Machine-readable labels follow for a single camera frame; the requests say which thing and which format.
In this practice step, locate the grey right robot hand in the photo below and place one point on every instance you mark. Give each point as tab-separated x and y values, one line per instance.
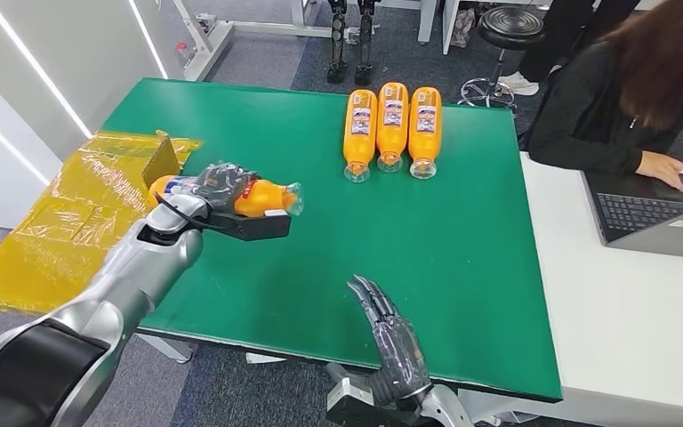
397	353

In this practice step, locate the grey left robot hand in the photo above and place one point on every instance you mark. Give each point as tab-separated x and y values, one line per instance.
223	182

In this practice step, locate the orange detergent bottle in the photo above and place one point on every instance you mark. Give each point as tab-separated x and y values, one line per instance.
262	197
360	127
392	121
424	127

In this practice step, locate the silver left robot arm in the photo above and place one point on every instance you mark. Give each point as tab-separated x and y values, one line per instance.
112	294

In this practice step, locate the green table mat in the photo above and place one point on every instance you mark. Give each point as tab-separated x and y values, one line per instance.
377	247

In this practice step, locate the yellow tape-wrapped cardboard box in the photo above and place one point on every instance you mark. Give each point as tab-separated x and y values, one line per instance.
76	218

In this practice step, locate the white table leg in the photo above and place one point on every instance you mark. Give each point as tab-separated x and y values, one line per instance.
165	348

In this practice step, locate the black robot leg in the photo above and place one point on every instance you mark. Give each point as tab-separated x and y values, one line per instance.
365	41
337	41

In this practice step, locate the grey laptop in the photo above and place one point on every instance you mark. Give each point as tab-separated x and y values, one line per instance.
648	212

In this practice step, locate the seated person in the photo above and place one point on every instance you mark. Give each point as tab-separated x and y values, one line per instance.
601	106

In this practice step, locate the person's hand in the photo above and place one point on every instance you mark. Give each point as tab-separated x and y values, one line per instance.
662	168

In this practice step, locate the black round stool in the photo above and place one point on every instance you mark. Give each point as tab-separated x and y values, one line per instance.
509	29

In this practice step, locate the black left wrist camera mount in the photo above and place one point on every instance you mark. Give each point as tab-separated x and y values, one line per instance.
253	226

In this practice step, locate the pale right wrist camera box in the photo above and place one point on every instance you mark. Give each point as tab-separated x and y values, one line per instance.
347	403

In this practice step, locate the white metal frame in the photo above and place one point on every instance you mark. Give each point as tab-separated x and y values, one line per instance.
218	41

